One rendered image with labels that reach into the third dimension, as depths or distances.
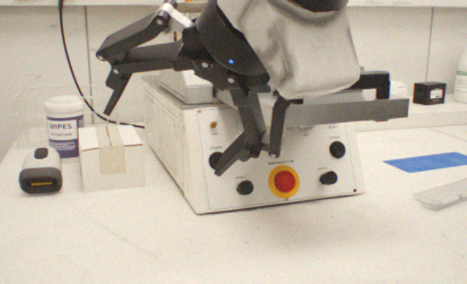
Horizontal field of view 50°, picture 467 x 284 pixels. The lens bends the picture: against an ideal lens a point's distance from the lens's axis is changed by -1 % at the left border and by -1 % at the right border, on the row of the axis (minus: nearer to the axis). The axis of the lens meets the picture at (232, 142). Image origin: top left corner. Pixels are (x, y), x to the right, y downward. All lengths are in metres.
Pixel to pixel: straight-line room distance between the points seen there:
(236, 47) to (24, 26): 1.30
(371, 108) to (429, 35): 1.27
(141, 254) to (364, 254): 0.32
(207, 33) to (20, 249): 0.53
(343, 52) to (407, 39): 1.59
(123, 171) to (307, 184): 0.36
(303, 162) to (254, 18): 0.63
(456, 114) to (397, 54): 0.36
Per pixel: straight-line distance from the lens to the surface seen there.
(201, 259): 0.74
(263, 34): 0.35
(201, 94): 0.92
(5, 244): 0.86
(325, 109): 0.72
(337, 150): 0.99
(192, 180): 0.89
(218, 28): 0.39
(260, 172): 0.93
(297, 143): 0.96
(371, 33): 1.88
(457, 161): 1.31
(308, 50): 0.35
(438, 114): 1.68
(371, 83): 0.75
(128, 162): 1.03
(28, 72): 1.66
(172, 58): 0.45
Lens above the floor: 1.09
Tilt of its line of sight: 14 degrees down
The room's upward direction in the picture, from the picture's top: straight up
